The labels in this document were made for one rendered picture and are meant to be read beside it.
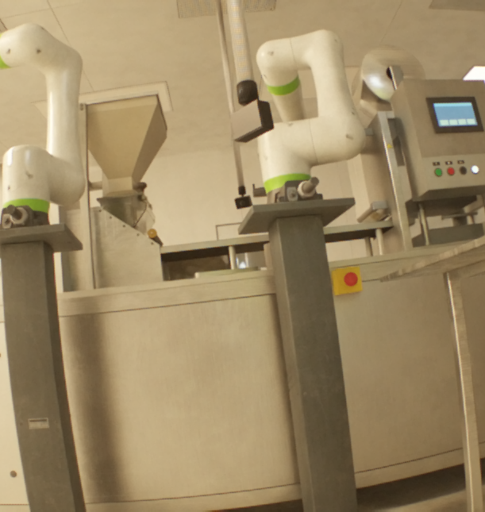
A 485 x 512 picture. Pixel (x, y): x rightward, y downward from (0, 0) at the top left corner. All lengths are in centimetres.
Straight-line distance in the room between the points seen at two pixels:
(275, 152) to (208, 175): 449
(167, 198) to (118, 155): 389
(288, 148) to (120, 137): 77
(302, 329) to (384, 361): 38
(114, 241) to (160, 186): 404
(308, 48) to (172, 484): 139
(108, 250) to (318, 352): 86
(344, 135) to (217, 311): 61
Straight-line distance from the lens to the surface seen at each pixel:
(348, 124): 133
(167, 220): 569
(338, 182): 591
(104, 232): 180
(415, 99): 177
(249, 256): 557
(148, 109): 187
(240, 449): 150
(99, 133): 190
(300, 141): 132
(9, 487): 169
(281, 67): 164
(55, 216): 177
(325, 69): 152
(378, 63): 212
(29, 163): 133
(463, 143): 178
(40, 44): 153
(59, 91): 158
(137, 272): 175
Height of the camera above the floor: 63
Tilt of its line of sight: 10 degrees up
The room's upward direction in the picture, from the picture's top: 7 degrees counter-clockwise
